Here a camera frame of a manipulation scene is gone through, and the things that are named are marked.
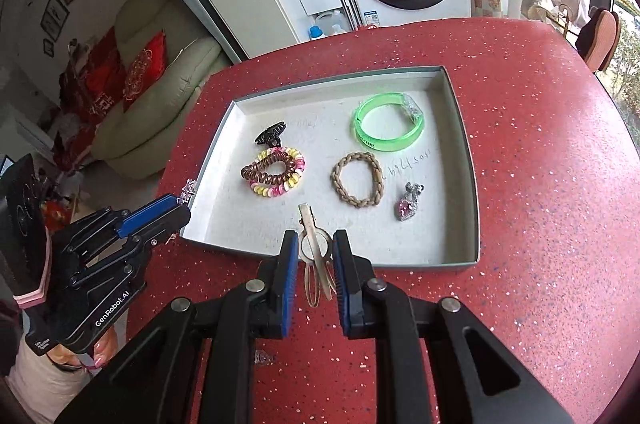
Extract silver star hair clip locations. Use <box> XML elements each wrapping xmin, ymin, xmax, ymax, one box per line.
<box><xmin>179</xmin><ymin>179</ymin><xmax>198</xmax><ymax>204</ymax></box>

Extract purple heart crystal brooch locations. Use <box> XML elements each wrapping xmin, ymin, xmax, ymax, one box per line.
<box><xmin>254</xmin><ymin>349</ymin><xmax>274</xmax><ymax>366</ymax></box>

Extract brown spiral coil hair tie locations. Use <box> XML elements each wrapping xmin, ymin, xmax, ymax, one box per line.
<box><xmin>240</xmin><ymin>149</ymin><xmax>298</xmax><ymax>187</ymax></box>

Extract pink yellow coil hair tie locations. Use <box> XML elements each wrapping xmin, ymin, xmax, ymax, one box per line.
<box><xmin>246</xmin><ymin>145</ymin><xmax>306</xmax><ymax>199</ymax></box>

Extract black hair claw clip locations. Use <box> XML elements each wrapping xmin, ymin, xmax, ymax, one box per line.
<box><xmin>255</xmin><ymin>121</ymin><xmax>286</xmax><ymax>148</ymax></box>

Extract pink heart crystal pendant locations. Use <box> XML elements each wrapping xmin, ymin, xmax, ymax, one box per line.
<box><xmin>395</xmin><ymin>182</ymin><xmax>424</xmax><ymax>222</ymax></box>

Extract braided tan rope bracelet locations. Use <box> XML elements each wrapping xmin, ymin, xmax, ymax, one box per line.
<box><xmin>328</xmin><ymin>151</ymin><xmax>386</xmax><ymax>209</ymax></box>

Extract green translucent bangle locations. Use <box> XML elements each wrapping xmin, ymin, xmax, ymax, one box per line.
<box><xmin>352</xmin><ymin>92</ymin><xmax>425</xmax><ymax>152</ymax></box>

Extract grey jewelry tray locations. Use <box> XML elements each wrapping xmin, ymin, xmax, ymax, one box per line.
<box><xmin>181</xmin><ymin>66</ymin><xmax>480</xmax><ymax>268</ymax></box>

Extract person left hand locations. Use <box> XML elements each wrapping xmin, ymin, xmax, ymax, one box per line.
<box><xmin>45</xmin><ymin>323</ymin><xmax>121</xmax><ymax>371</ymax></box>

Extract red blanket on sofa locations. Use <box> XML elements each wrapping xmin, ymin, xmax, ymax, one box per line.
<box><xmin>53</xmin><ymin>26</ymin><xmax>126</xmax><ymax>172</ymax></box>

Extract red embroidered cushion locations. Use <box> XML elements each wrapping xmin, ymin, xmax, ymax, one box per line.
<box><xmin>122</xmin><ymin>31</ymin><xmax>168</xmax><ymax>111</ymax></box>

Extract beige leather sofa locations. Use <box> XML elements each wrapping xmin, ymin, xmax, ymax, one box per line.
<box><xmin>91</xmin><ymin>0</ymin><xmax>231</xmax><ymax>179</ymax></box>

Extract blue cap detergent bottle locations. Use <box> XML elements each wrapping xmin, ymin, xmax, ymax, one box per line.
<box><xmin>308</xmin><ymin>9</ymin><xmax>350</xmax><ymax>40</ymax></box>

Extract brown round chair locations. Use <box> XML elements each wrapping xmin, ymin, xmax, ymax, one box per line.
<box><xmin>576</xmin><ymin>8</ymin><xmax>622</xmax><ymax>73</ymax></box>

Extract wall picture frames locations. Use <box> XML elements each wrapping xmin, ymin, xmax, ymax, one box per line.
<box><xmin>40</xmin><ymin>0</ymin><xmax>74</xmax><ymax>58</ymax></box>

